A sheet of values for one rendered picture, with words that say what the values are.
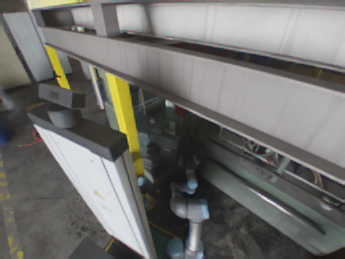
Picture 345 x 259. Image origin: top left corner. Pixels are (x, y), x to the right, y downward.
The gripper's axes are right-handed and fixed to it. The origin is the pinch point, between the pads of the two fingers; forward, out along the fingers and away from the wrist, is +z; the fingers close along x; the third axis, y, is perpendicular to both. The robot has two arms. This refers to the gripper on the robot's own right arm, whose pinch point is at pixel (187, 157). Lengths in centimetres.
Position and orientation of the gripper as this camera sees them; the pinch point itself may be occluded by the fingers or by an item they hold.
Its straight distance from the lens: 157.8
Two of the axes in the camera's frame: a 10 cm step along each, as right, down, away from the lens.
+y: 0.0, 7.9, 6.2
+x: 10.0, -0.5, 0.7
